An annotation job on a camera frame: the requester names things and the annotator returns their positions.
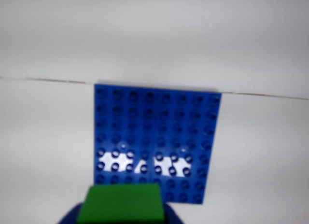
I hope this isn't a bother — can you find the blue 8x8 brick plate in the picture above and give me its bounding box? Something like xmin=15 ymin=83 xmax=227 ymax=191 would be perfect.
xmin=93 ymin=83 xmax=222 ymax=205

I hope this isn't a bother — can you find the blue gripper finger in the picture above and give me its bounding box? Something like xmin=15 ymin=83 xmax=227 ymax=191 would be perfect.
xmin=56 ymin=202 xmax=84 ymax=224
xmin=163 ymin=202 xmax=186 ymax=224

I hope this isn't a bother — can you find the green 2x2 brick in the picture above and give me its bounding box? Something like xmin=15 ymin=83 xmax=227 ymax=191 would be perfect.
xmin=77 ymin=182 xmax=167 ymax=224

